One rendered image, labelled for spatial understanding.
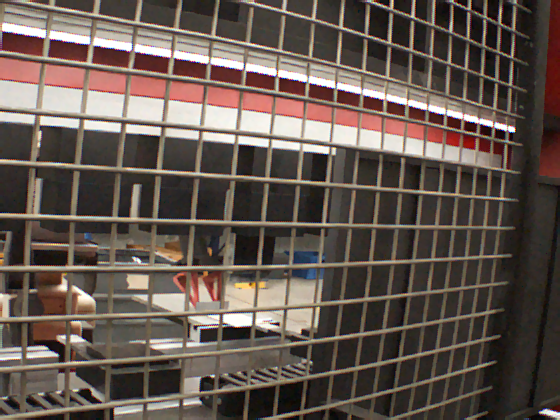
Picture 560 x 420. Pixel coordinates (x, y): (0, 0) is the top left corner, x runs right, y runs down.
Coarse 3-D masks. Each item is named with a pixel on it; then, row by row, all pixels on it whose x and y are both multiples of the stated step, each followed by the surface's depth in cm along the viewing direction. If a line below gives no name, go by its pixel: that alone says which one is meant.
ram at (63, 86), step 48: (0, 48) 101; (48, 48) 107; (96, 48) 112; (0, 96) 102; (48, 96) 108; (96, 96) 114; (144, 96) 120; (192, 96) 127; (240, 144) 136; (288, 144) 143; (432, 144) 174; (480, 144) 189
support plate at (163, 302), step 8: (136, 296) 159; (144, 296) 160; (152, 296) 161; (160, 296) 162; (168, 296) 163; (176, 296) 165; (184, 296) 166; (200, 296) 168; (152, 304) 153; (160, 304) 153; (168, 304) 154; (176, 304) 155; (184, 304) 157; (192, 320) 143; (200, 320) 142; (208, 320) 143; (216, 320) 144
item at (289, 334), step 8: (256, 328) 141; (264, 328) 140; (272, 328) 140; (280, 328) 141; (304, 328) 128; (280, 336) 137; (288, 336) 135; (296, 336) 128; (304, 336) 127; (296, 352) 127; (304, 352) 126; (312, 352) 125; (312, 360) 125
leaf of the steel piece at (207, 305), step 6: (198, 306) 150; (204, 306) 151; (210, 306) 152; (216, 306) 153; (228, 306) 155; (216, 318) 145; (228, 318) 146; (234, 318) 147; (240, 318) 148; (246, 318) 148
